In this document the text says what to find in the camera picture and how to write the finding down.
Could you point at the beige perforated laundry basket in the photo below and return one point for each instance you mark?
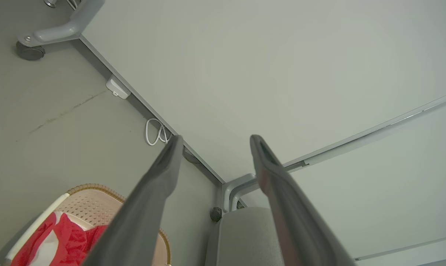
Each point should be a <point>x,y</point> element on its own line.
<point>93,207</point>

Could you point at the red cloth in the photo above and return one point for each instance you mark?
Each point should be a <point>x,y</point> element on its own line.
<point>69,240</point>

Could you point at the white power adapter box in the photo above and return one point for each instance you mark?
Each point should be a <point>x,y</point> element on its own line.
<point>116,88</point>

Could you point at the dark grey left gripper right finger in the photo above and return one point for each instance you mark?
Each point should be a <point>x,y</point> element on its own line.
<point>293,214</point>

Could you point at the grey fabric sofa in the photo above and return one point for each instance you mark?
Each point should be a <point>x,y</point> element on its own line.
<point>245,240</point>

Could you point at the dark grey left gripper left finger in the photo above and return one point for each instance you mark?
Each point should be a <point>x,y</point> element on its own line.
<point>141,214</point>

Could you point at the grey partition foot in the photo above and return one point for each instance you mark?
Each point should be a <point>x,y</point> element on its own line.
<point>230,188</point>
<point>60,33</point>

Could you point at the black caster wheel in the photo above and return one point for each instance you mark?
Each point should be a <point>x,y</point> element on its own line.
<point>215,214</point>
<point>30,53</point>

